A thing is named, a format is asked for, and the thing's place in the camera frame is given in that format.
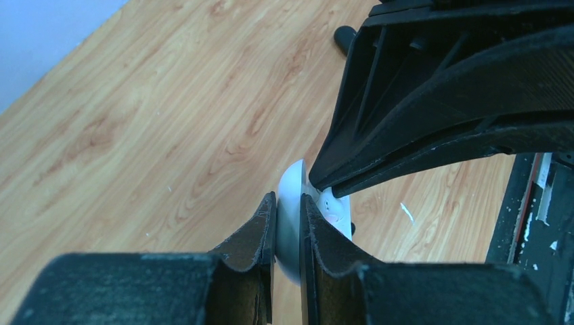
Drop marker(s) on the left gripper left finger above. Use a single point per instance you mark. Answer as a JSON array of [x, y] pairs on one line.
[[230, 284]]

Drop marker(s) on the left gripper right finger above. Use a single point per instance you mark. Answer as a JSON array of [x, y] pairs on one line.
[[343, 284]]

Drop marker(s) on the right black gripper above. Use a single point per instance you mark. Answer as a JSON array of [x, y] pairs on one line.
[[431, 83]]

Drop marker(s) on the white earbud charging case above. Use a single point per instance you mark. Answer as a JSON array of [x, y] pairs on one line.
[[336, 211]]

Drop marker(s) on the black earbud charging case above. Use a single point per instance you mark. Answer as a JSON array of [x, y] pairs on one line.
[[343, 38]]

